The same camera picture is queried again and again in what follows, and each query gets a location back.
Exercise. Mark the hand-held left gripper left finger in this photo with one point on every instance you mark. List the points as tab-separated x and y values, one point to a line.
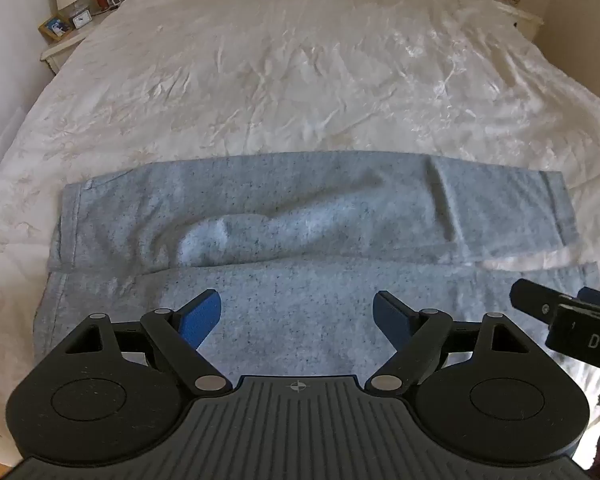
200	317

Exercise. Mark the small white clock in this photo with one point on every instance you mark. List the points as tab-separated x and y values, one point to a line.
82	20

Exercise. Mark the white embroidered bedspread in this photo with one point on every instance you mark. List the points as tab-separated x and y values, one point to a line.
280	70

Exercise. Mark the white nightstand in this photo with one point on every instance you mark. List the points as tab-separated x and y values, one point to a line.
522	15
67	47

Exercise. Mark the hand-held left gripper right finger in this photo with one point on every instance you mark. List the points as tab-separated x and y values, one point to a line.
392	317

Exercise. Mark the wooden picture frame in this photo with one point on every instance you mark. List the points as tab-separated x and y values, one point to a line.
54	27

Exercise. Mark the grey sweat pants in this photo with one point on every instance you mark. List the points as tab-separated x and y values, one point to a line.
290	220

